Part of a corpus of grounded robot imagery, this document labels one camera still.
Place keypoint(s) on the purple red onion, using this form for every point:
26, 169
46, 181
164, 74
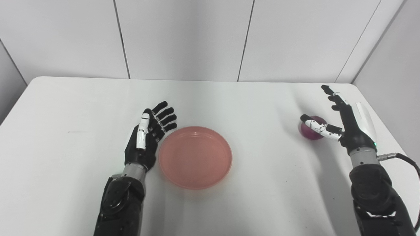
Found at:
308, 132

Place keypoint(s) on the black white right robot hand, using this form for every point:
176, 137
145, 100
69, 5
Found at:
354, 131

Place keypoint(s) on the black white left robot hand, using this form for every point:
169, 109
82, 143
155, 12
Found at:
133, 152

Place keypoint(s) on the pink plate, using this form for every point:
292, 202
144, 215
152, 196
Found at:
195, 157

